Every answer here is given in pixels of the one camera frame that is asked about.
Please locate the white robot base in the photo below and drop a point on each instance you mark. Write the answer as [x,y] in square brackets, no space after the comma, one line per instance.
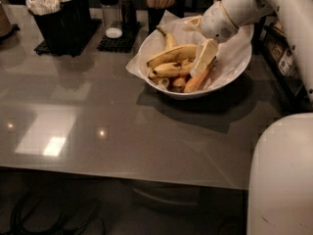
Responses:
[280,193]

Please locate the white bowl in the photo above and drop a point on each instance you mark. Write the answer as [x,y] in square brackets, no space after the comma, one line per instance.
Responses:
[230,62]

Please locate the black rubber mat left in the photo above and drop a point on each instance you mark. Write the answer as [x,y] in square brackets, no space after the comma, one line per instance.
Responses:
[58,42]

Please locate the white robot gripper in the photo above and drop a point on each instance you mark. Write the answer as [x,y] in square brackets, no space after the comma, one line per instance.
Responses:
[215,23]

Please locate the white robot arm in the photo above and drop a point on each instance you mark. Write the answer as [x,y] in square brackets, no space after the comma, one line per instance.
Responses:
[296,17]

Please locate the black condiment packet rack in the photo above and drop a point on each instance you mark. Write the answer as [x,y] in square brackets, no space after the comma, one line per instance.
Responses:
[277,53]

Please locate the black cutlery holder bin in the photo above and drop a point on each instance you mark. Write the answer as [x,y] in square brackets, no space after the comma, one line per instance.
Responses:
[67,18]

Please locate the upright banana at back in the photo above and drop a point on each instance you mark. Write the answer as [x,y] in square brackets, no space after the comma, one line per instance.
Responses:
[169,39]

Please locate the white plastic cutlery bundle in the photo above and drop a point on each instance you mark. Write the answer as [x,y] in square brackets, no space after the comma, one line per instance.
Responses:
[44,7]

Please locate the orange-toned banana right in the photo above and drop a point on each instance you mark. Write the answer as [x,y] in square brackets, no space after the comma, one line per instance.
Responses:
[194,83]

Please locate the large yellow banana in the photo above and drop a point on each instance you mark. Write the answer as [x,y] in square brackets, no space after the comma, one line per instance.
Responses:
[175,54]

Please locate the black rubber mat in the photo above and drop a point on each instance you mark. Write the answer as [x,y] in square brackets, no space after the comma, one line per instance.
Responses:
[58,42]
[123,44]

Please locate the small banana bottom left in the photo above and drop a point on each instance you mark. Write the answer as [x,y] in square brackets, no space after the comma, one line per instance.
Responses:
[158,80]

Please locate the spotted yellow banana middle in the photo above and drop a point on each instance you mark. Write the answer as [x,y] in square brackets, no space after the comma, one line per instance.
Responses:
[173,69]

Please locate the dark pepper shaker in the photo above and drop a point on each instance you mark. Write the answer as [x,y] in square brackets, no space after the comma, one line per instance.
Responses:
[128,13]

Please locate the black cup with stirrers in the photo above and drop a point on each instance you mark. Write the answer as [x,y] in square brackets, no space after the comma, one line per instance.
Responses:
[154,18]

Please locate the white paper bowl liner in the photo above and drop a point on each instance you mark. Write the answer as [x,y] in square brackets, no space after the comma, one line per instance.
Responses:
[174,25]

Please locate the black rubber mat centre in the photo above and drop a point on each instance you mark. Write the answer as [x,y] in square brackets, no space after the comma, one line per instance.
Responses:
[123,44]

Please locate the salt shaker black lid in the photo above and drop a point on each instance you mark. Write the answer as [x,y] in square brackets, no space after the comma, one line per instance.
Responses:
[111,19]

